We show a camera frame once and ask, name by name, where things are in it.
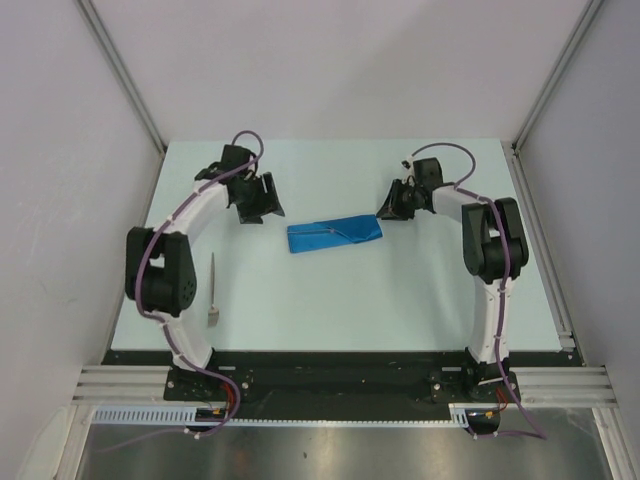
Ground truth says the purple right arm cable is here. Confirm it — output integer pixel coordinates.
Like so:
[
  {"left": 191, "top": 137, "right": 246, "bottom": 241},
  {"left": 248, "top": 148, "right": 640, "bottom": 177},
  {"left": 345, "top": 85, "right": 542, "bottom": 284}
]
[{"left": 407, "top": 143, "right": 547, "bottom": 441}]

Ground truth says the white slotted cable duct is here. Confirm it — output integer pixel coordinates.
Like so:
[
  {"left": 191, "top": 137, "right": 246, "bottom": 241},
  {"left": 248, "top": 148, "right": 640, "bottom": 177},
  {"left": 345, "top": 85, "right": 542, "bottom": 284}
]
[{"left": 89, "top": 402, "right": 474, "bottom": 429}]

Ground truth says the blue satin napkin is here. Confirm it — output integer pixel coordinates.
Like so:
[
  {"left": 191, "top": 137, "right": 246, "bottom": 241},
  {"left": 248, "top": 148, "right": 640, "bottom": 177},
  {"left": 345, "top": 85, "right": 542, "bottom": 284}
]
[{"left": 286, "top": 214, "right": 383, "bottom": 254}]

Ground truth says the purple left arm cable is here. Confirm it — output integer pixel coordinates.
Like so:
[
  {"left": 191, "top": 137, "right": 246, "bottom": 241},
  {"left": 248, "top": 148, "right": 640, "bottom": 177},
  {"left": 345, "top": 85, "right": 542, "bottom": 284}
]
[{"left": 135, "top": 130, "right": 265, "bottom": 374}]

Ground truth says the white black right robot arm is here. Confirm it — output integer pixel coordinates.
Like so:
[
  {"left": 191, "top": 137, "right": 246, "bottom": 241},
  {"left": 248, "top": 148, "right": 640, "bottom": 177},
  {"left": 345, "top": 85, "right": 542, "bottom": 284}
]
[{"left": 377, "top": 158, "right": 529, "bottom": 401}]

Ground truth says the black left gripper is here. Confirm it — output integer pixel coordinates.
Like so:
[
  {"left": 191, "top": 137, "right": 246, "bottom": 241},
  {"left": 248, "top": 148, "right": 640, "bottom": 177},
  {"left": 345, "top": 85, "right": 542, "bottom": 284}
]
[{"left": 234, "top": 173, "right": 284, "bottom": 225}]

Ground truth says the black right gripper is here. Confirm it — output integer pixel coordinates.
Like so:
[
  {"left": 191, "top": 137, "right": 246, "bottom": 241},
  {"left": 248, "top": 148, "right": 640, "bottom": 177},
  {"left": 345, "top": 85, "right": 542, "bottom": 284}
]
[{"left": 377, "top": 179, "right": 422, "bottom": 222}]

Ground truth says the aluminium left corner post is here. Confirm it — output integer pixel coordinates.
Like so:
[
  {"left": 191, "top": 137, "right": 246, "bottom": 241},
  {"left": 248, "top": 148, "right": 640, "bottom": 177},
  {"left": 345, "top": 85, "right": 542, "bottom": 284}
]
[{"left": 74, "top": 0, "right": 169, "bottom": 154}]

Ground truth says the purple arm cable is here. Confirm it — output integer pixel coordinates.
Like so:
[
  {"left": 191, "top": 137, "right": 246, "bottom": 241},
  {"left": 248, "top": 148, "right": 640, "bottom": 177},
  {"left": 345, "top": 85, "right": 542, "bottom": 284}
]
[
  {"left": 135, "top": 130, "right": 265, "bottom": 374},
  {"left": 407, "top": 143, "right": 547, "bottom": 441}
]

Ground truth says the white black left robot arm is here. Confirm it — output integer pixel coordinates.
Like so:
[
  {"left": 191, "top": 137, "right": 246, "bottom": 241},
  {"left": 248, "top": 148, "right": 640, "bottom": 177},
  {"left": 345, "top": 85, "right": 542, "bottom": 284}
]
[{"left": 125, "top": 142, "right": 285, "bottom": 400}]

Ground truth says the aluminium corner post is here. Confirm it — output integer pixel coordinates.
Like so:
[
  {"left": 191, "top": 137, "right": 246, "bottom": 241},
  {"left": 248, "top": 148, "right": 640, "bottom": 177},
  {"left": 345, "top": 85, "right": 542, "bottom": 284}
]
[
  {"left": 512, "top": 0, "right": 609, "bottom": 151},
  {"left": 74, "top": 0, "right": 169, "bottom": 154}
]

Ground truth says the aluminium right corner post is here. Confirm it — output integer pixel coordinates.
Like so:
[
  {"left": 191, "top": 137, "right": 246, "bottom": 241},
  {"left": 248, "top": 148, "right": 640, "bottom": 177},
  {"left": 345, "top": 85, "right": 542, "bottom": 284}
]
[{"left": 512, "top": 0, "right": 609, "bottom": 151}]

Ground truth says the aluminium front frame rail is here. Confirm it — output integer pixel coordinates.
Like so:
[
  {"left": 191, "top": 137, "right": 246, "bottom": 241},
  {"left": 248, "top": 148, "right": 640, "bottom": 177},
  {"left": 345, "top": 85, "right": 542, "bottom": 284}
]
[{"left": 74, "top": 365, "right": 617, "bottom": 408}]

